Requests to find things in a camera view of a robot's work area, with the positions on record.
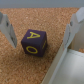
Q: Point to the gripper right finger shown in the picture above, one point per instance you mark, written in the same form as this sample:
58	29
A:
73	28

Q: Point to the white plastic box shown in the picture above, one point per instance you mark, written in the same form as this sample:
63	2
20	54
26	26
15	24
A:
68	65

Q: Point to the purple block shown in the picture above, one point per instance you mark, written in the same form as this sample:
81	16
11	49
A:
34	42

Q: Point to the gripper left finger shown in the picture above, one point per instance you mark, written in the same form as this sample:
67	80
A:
9	30

